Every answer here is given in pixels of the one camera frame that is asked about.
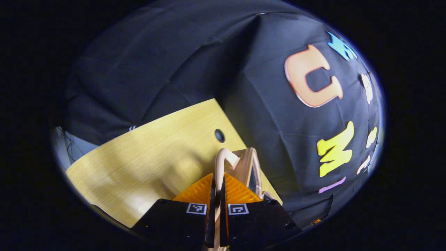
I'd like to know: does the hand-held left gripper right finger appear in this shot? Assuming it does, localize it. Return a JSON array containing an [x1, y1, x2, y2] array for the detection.
[[219, 172, 303, 248]]

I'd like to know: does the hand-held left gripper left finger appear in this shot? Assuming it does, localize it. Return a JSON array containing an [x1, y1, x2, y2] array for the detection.
[[131, 173, 216, 249]]

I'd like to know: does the black backdrop cloth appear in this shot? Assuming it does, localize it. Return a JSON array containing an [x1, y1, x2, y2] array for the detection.
[[63, 0, 386, 231]]

